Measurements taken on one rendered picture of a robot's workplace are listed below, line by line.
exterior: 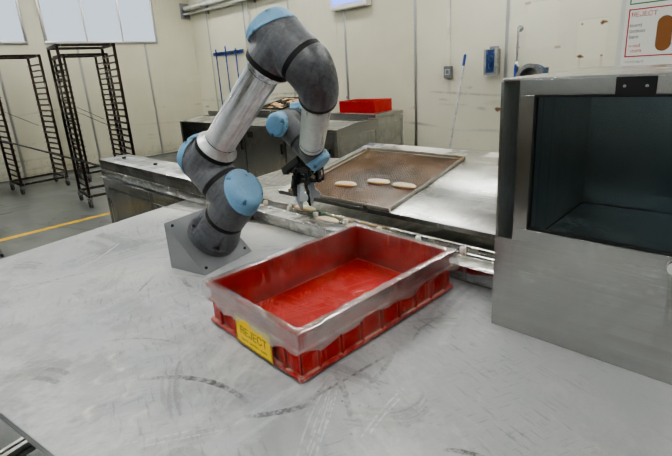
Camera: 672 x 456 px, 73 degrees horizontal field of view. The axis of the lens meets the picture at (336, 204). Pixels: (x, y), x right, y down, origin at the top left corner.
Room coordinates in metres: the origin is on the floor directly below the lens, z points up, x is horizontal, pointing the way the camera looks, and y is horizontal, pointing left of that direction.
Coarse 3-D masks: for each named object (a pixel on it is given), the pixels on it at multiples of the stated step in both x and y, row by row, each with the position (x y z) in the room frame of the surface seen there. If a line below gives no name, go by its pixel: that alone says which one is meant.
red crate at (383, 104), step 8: (344, 104) 5.30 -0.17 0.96; (352, 104) 5.23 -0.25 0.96; (360, 104) 5.15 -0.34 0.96; (368, 104) 5.08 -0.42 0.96; (376, 104) 5.06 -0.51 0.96; (384, 104) 5.18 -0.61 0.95; (344, 112) 5.31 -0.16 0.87; (352, 112) 5.23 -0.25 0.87; (360, 112) 5.16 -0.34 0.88; (368, 112) 5.09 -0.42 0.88; (376, 112) 5.06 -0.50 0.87
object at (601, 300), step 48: (528, 96) 0.78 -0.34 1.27; (576, 96) 0.73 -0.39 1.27; (624, 96) 0.68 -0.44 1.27; (528, 144) 0.78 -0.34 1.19; (528, 192) 0.78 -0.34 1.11; (528, 240) 0.77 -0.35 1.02; (576, 240) 0.72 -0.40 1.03; (528, 288) 0.77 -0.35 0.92; (576, 288) 0.71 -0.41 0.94; (624, 288) 0.66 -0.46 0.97; (576, 336) 0.71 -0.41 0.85; (624, 336) 0.66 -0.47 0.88
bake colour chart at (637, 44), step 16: (624, 0) 1.62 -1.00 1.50; (640, 0) 1.59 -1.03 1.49; (656, 0) 1.55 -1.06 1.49; (624, 16) 1.62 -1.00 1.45; (640, 16) 1.58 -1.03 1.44; (656, 16) 1.55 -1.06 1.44; (624, 32) 1.61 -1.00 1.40; (640, 32) 1.58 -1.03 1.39; (656, 32) 1.54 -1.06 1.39; (624, 48) 1.61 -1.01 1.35; (640, 48) 1.57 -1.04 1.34; (656, 48) 1.54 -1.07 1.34; (624, 64) 1.60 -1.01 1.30; (640, 64) 1.57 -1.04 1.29
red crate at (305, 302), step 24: (360, 264) 1.14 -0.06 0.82; (312, 288) 1.02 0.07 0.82; (336, 288) 1.01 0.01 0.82; (360, 288) 1.00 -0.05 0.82; (432, 288) 0.93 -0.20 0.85; (216, 312) 0.88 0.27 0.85; (288, 312) 0.91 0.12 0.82; (312, 312) 0.90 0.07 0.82; (384, 312) 0.82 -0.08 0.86; (408, 312) 0.86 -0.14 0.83; (360, 336) 0.77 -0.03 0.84; (288, 360) 0.70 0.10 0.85; (312, 360) 0.69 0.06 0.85; (336, 360) 0.71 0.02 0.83
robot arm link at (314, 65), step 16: (304, 48) 1.04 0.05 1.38; (320, 48) 1.05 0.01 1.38; (304, 64) 1.03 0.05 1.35; (320, 64) 1.04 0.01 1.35; (288, 80) 1.07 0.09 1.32; (304, 80) 1.04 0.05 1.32; (320, 80) 1.04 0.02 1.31; (336, 80) 1.08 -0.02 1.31; (304, 96) 1.07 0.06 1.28; (320, 96) 1.06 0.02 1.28; (336, 96) 1.09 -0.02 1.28; (304, 112) 1.15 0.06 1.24; (320, 112) 1.10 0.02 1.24; (304, 128) 1.22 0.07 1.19; (320, 128) 1.19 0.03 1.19; (304, 144) 1.29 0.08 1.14; (320, 144) 1.28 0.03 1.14; (304, 160) 1.37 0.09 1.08; (320, 160) 1.34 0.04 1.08
